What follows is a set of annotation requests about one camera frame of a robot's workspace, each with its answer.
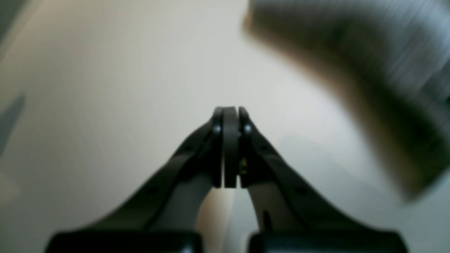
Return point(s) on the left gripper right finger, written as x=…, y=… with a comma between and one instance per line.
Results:
x=292, y=216

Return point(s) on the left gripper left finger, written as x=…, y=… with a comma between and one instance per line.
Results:
x=159, y=217

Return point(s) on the grey T-shirt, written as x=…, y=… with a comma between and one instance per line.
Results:
x=398, y=50

